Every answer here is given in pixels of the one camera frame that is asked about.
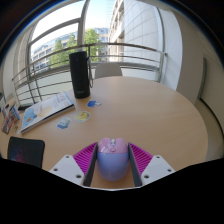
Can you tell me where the round yellow sticker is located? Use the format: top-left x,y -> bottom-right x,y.
73,110 -> 92,123

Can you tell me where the black cylindrical drink bottle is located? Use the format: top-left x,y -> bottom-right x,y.
68,50 -> 94,100

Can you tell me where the small blue sticker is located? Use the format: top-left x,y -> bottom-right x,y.
86,100 -> 102,108

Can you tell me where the black mouse pad, red-blue print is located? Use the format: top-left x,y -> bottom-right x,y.
6,136 -> 46,169

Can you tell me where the metal balcony railing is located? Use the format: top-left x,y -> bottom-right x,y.
11,42 -> 168,106

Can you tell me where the red magazine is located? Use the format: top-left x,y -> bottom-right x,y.
0,111 -> 17,135

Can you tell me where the pink and lilac computer mouse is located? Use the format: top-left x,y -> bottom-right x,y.
96,137 -> 130,182

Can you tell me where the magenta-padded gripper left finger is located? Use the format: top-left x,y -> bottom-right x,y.
49,142 -> 99,188

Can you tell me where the white chair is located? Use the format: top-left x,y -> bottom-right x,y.
94,62 -> 124,80

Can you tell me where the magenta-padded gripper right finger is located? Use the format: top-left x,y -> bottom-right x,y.
127,142 -> 177,188

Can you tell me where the light blue illustrated magazine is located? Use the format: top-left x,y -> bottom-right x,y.
20,91 -> 76,135

